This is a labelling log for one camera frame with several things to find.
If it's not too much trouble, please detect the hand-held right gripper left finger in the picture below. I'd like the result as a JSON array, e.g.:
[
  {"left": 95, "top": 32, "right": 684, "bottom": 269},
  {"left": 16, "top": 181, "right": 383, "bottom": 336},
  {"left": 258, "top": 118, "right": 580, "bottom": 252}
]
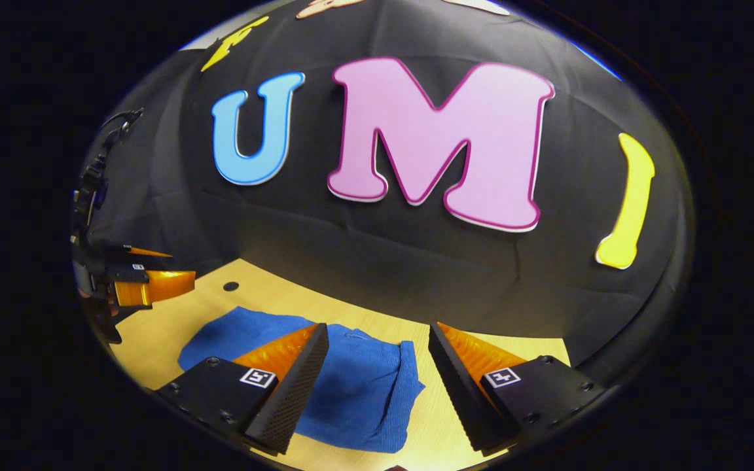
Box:
[{"left": 154, "top": 323, "right": 330, "bottom": 457}]

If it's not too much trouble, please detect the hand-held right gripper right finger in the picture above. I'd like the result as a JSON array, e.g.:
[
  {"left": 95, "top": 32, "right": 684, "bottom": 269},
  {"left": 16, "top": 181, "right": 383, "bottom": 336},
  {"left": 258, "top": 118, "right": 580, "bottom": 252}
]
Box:
[{"left": 428, "top": 322, "right": 607, "bottom": 457}]

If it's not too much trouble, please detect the blue button shirt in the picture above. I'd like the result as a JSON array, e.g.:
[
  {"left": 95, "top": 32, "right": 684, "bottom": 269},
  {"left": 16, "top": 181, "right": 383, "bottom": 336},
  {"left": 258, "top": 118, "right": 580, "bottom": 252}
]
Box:
[{"left": 177, "top": 306, "right": 425, "bottom": 454}]

